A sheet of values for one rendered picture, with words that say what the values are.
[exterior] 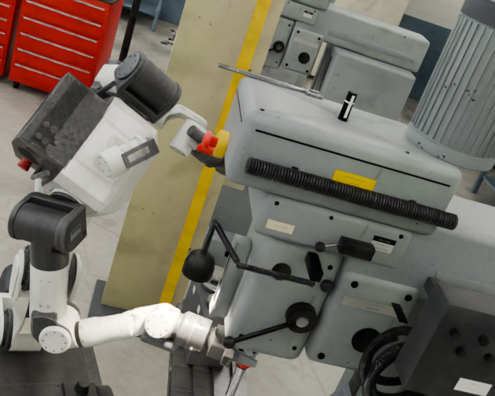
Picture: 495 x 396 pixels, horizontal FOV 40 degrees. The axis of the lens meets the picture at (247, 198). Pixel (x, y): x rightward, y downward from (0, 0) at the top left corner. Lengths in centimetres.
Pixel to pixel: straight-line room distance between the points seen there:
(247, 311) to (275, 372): 227
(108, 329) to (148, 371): 177
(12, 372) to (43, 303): 81
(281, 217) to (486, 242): 46
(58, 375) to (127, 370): 100
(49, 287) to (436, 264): 90
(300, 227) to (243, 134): 24
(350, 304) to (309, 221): 24
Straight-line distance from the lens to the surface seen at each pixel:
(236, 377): 179
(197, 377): 210
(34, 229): 164
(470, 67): 143
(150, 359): 359
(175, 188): 341
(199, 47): 316
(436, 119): 146
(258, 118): 130
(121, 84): 171
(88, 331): 177
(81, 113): 167
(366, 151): 136
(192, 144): 199
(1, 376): 250
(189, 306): 218
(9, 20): 629
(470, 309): 131
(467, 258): 157
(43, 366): 256
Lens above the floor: 227
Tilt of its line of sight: 24 degrees down
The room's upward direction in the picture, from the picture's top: 20 degrees clockwise
